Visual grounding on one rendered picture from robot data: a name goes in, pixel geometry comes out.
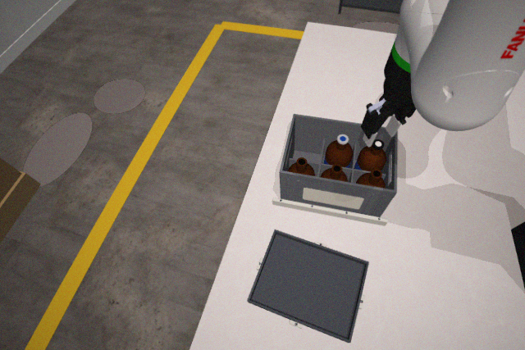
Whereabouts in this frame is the grey divided crate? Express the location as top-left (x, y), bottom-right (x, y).
top-left (279, 114), bottom-right (397, 217)

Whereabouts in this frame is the brown glass bottle with blue label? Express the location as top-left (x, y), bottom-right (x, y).
top-left (323, 134), bottom-right (353, 168)
top-left (354, 139), bottom-right (386, 172)

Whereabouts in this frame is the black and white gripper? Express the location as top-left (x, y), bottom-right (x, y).
top-left (361, 79), bottom-right (416, 147)

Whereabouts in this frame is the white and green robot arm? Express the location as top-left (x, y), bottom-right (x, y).
top-left (384, 0), bottom-right (525, 131)

